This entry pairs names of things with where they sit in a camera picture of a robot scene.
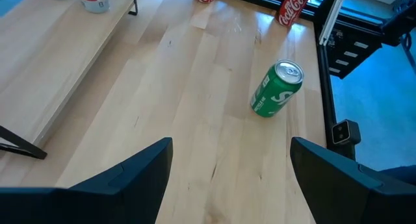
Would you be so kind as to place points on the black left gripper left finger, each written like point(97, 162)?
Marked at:
point(113, 198)

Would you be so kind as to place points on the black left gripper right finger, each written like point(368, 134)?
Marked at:
point(344, 198)

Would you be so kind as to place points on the green Sprite can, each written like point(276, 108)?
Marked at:
point(274, 94)

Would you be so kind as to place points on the tall white can red print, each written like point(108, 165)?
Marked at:
point(94, 3)

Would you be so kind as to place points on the black box with white labels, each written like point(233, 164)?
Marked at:
point(367, 52)

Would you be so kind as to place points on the black table-level camera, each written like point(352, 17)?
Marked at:
point(344, 132)

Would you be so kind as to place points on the white metal bracket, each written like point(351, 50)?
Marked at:
point(331, 19)

